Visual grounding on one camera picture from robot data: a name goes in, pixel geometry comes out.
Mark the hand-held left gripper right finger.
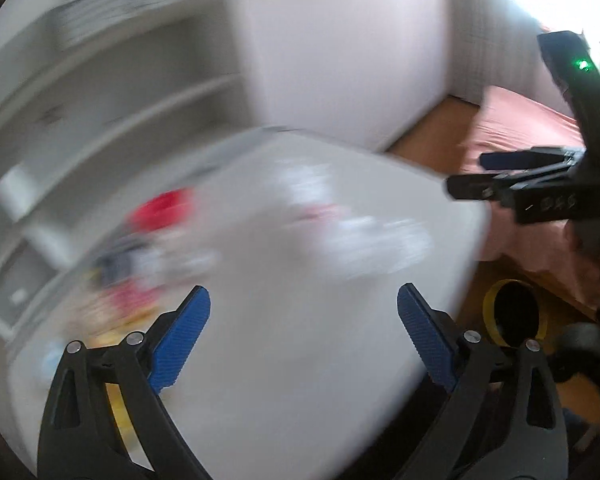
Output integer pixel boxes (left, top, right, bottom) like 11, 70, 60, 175
396, 283, 570, 480

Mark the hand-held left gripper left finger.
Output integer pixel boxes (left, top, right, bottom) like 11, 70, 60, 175
36, 285, 212, 480

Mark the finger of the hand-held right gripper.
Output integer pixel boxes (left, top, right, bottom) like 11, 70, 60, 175
479, 146, 583, 172
446, 167, 523, 207

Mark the yellow-rimmed black bin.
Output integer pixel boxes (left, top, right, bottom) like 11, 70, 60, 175
482, 278, 552, 349

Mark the red plastic bowl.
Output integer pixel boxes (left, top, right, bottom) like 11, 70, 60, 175
126, 189, 197, 232

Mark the person's right hand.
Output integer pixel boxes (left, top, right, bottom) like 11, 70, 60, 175
561, 219, 600, 312

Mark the grey curtain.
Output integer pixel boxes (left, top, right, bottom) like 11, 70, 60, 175
449, 0, 548, 107

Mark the dark grey round object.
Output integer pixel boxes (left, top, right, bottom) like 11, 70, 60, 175
554, 322, 600, 383

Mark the white round knob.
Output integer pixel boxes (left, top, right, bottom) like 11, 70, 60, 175
0, 166, 32, 222

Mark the white shelf unit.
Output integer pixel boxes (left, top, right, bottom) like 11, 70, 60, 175
0, 0, 262, 343

